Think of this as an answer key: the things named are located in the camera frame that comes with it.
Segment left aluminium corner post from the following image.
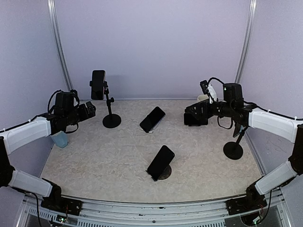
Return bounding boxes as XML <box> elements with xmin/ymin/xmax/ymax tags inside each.
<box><xmin>47</xmin><ymin>0</ymin><xmax>73</xmax><ymax>90</ymax></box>

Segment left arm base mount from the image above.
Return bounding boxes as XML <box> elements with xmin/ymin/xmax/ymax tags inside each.
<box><xmin>41</xmin><ymin>197</ymin><xmax>82</xmax><ymax>216</ymax></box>

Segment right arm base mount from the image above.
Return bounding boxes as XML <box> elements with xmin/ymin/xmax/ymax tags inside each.
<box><xmin>226</xmin><ymin>197</ymin><xmax>267</xmax><ymax>215</ymax></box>

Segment black phone from tall stand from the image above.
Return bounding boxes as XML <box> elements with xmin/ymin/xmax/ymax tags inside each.
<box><xmin>90</xmin><ymin>70</ymin><xmax>106</xmax><ymax>100</ymax></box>

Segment black tall stand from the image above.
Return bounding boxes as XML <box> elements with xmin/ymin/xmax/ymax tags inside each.
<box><xmin>223</xmin><ymin>130</ymin><xmax>245</xmax><ymax>160</ymax></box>
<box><xmin>89</xmin><ymin>81</ymin><xmax>122</xmax><ymax>129</ymax></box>

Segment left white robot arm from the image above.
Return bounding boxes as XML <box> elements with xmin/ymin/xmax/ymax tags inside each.
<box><xmin>0</xmin><ymin>90</ymin><xmax>96</xmax><ymax>210</ymax></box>

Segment silver folding phone stand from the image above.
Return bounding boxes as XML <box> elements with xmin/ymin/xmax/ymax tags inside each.
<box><xmin>149</xmin><ymin>116</ymin><xmax>165</xmax><ymax>134</ymax></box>

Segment aluminium corner post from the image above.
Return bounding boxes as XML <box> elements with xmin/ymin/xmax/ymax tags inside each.
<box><xmin>235</xmin><ymin>0</ymin><xmax>257</xmax><ymax>83</ymax></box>
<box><xmin>47</xmin><ymin>0</ymin><xmax>73</xmax><ymax>90</ymax></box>

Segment phone on right tall stand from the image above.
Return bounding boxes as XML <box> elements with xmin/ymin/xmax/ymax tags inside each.
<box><xmin>233</xmin><ymin>122</ymin><xmax>242</xmax><ymax>138</ymax></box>

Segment aluminium front rail frame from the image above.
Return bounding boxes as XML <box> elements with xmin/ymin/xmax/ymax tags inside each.
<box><xmin>13</xmin><ymin>189</ymin><xmax>294</xmax><ymax>227</ymax></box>

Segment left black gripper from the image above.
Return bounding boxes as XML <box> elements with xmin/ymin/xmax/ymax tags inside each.
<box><xmin>64</xmin><ymin>101</ymin><xmax>95</xmax><ymax>126</ymax></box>

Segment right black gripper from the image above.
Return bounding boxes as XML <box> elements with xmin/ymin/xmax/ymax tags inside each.
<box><xmin>186</xmin><ymin>97</ymin><xmax>234</xmax><ymax>120</ymax></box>

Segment white cup back right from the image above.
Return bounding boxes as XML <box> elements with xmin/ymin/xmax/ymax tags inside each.
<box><xmin>197</xmin><ymin>95</ymin><xmax>209</xmax><ymax>102</ymax></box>

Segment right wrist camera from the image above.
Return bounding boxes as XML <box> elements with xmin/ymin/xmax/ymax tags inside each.
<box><xmin>200</xmin><ymin>80</ymin><xmax>217</xmax><ymax>104</ymax></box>

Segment light blue cup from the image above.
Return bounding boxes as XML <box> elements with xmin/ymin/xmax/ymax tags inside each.
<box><xmin>51</xmin><ymin>131</ymin><xmax>68</xmax><ymax>148</ymax></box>

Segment black round base phone stand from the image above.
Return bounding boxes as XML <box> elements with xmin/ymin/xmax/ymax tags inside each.
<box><xmin>146</xmin><ymin>165</ymin><xmax>172</xmax><ymax>182</ymax></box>

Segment black phone landscape back right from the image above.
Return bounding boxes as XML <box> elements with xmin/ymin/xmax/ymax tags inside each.
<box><xmin>184</xmin><ymin>113</ymin><xmax>199</xmax><ymax>126</ymax></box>

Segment right aluminium corner post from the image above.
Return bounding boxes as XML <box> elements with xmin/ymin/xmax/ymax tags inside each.
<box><xmin>235</xmin><ymin>0</ymin><xmax>257</xmax><ymax>83</ymax></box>

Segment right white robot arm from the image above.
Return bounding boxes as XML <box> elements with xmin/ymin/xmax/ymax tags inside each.
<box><xmin>184</xmin><ymin>80</ymin><xmax>303</xmax><ymax>210</ymax></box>

